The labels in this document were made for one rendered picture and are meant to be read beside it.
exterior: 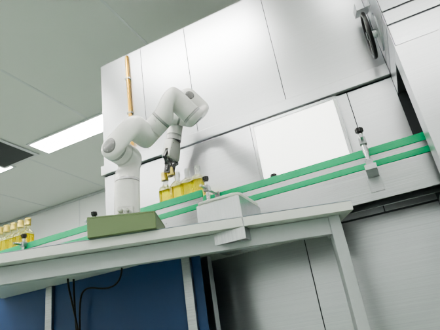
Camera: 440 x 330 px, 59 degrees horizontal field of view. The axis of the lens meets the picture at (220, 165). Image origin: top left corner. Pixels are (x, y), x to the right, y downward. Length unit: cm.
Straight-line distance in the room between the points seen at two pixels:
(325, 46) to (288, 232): 105
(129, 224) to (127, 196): 15
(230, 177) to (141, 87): 90
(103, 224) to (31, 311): 89
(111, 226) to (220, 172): 75
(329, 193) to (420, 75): 52
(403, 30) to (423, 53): 12
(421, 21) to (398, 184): 59
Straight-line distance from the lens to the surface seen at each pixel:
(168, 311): 168
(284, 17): 228
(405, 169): 157
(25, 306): 222
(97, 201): 652
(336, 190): 157
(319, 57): 207
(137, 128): 147
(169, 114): 153
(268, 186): 166
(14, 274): 154
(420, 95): 149
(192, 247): 138
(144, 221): 136
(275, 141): 190
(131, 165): 154
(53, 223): 709
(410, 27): 163
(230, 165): 194
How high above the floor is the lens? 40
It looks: 23 degrees up
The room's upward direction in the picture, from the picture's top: 9 degrees counter-clockwise
